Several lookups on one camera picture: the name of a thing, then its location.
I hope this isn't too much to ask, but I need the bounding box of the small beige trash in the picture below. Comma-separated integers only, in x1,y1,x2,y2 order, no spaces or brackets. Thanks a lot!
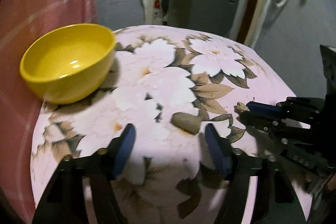
234,102,249,115

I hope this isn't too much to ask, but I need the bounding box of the pink floral tablecloth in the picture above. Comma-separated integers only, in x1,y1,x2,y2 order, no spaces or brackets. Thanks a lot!
30,24,313,224

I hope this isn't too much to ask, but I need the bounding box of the red white bag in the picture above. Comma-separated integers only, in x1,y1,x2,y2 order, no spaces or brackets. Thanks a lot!
153,0,163,25

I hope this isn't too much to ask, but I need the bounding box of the yellow plastic bowl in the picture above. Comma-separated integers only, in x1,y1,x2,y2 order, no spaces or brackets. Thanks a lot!
19,23,116,105

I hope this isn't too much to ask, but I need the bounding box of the pink checked towel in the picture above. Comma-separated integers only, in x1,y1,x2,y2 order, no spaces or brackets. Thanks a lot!
1,0,97,223

